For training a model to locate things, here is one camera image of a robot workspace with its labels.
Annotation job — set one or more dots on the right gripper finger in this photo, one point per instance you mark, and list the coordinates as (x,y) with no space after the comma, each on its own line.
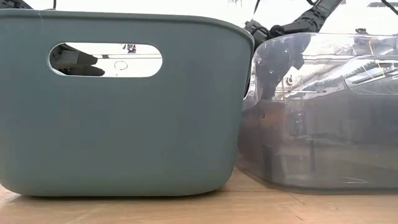
(271,88)

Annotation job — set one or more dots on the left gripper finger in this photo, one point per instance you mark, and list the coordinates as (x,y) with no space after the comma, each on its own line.
(84,71)

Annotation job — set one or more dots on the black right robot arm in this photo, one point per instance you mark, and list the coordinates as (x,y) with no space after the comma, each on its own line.
(311,18)

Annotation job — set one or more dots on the distant red black object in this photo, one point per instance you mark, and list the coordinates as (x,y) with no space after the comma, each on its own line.
(130,48)

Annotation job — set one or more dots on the teal plastic bin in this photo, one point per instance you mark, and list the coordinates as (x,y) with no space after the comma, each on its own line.
(124,130)

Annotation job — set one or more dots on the translucent grey plastic bin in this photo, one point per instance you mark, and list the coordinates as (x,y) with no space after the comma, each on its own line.
(326,140)

